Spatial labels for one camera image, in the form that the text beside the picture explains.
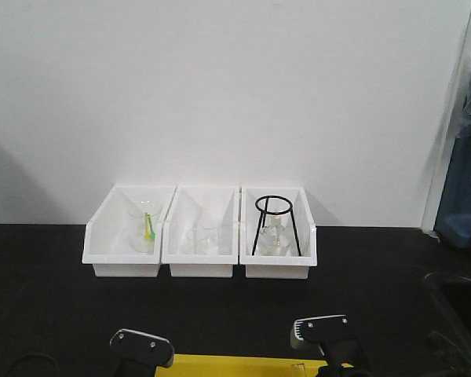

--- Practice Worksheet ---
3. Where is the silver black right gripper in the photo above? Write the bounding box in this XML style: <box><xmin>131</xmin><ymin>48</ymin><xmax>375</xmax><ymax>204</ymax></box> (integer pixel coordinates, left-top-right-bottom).
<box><xmin>290</xmin><ymin>314</ymin><xmax>367</xmax><ymax>376</ymax></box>

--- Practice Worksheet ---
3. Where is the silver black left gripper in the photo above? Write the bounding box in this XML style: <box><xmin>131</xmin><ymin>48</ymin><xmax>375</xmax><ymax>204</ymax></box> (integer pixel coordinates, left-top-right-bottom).
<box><xmin>109</xmin><ymin>328</ymin><xmax>174</xmax><ymax>376</ymax></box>

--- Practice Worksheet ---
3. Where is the clear glass test tube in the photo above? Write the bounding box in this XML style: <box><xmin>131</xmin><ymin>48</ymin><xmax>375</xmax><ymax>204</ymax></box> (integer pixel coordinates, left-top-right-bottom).
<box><xmin>290</xmin><ymin>363</ymin><xmax>307</xmax><ymax>377</ymax></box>

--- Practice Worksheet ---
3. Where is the yellow plastic tray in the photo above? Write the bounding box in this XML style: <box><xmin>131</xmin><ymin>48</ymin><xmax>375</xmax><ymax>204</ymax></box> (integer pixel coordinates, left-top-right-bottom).
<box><xmin>155</xmin><ymin>354</ymin><xmax>327</xmax><ymax>377</ymax></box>

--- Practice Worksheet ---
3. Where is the white plastic bin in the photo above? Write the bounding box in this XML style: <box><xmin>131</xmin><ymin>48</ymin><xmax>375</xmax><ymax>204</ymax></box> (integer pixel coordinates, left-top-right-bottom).
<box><xmin>161</xmin><ymin>186</ymin><xmax>240</xmax><ymax>278</ymax></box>
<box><xmin>239</xmin><ymin>186</ymin><xmax>318</xmax><ymax>280</ymax></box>
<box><xmin>82</xmin><ymin>185</ymin><xmax>177</xmax><ymax>277</ymax></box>

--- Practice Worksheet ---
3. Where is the clear small beaker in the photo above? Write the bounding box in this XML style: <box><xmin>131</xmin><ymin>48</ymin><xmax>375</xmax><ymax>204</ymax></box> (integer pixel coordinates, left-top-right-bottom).
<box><xmin>193</xmin><ymin>227</ymin><xmax>221</xmax><ymax>255</ymax></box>

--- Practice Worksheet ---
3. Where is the clear conical flask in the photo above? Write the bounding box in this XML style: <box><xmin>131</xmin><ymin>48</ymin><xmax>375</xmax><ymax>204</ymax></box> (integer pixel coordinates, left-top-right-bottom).
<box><xmin>257</xmin><ymin>216</ymin><xmax>290</xmax><ymax>256</ymax></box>

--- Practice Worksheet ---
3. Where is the grey pegboard drying rack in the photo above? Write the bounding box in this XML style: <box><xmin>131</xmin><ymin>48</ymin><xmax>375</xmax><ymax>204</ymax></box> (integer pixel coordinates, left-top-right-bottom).
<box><xmin>434</xmin><ymin>13</ymin><xmax>471</xmax><ymax>249</ymax></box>

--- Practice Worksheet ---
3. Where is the black lab sink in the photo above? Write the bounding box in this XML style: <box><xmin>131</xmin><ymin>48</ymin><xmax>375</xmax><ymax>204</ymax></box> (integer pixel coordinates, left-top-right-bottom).
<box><xmin>423</xmin><ymin>273</ymin><xmax>471</xmax><ymax>356</ymax></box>

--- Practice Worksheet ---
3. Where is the clear beaker with droppers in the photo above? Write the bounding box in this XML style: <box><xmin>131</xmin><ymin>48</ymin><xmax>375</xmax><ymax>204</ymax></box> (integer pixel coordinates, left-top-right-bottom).
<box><xmin>127</xmin><ymin>200</ymin><xmax>161</xmax><ymax>254</ymax></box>

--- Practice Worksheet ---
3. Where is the black wire tripod stand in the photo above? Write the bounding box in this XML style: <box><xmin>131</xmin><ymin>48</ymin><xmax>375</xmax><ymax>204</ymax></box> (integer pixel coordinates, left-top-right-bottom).
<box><xmin>251</xmin><ymin>195</ymin><xmax>302</xmax><ymax>257</ymax></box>

